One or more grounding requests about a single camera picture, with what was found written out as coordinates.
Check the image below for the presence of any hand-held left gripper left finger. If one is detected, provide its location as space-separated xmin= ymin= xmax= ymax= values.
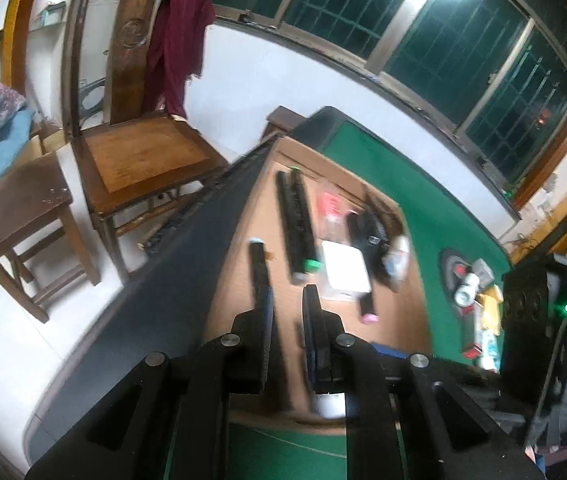
xmin=24 ymin=284 xmax=276 ymax=480

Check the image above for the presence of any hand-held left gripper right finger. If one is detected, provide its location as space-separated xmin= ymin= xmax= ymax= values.
xmin=301 ymin=284 xmax=547 ymax=480

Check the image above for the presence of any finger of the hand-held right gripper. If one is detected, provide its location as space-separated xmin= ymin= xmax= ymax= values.
xmin=372 ymin=342 xmax=504 ymax=414

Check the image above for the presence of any yellow packet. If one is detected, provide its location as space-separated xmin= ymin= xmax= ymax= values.
xmin=477 ymin=292 xmax=505 ymax=337

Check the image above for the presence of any teal packet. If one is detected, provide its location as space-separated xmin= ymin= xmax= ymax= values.
xmin=481 ymin=330 xmax=503 ymax=371

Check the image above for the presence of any black tube with grey end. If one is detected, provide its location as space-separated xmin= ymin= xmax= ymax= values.
xmin=248 ymin=239 xmax=270 ymax=311

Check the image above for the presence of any grey and red carton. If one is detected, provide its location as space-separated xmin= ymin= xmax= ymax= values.
xmin=460 ymin=305 xmax=484 ymax=360

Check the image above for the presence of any small white and grey box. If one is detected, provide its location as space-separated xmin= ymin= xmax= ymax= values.
xmin=471 ymin=258 xmax=495 ymax=285

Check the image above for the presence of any white bottle with green print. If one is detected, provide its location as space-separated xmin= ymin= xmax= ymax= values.
xmin=455 ymin=271 xmax=483 ymax=307

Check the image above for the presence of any white square box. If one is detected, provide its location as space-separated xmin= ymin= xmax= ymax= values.
xmin=319 ymin=240 xmax=373 ymax=302

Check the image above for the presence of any black marker with green cap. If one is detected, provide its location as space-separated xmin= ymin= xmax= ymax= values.
xmin=288 ymin=166 xmax=323 ymax=285

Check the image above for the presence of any brown cardboard box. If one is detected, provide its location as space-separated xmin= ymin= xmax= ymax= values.
xmin=202 ymin=135 xmax=435 ymax=423

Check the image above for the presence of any black tube with white end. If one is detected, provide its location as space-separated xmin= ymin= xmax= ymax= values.
xmin=274 ymin=170 xmax=307 ymax=283

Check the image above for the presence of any red clear packet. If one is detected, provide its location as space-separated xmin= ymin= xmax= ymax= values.
xmin=317 ymin=184 xmax=353 ymax=243

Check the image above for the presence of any black marker with pink cap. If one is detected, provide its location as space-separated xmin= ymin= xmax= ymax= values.
xmin=357 ymin=292 xmax=380 ymax=325

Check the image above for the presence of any round table centre disc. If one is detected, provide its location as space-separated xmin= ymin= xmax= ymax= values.
xmin=437 ymin=247 xmax=509 ymax=323

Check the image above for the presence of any wooden chair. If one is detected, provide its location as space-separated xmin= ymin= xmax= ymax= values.
xmin=61 ymin=0 xmax=232 ymax=281

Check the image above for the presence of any wooden stool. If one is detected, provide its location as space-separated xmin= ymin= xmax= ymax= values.
xmin=0 ymin=152 xmax=102 ymax=323

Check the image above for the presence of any maroon cloth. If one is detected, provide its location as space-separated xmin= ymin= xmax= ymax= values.
xmin=144 ymin=0 xmax=217 ymax=118

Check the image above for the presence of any window with metal frame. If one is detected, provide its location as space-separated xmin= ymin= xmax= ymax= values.
xmin=208 ymin=0 xmax=567 ymax=211

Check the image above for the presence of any wooden arch frame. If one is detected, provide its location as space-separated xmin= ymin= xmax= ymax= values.
xmin=2 ymin=0 xmax=49 ymax=98

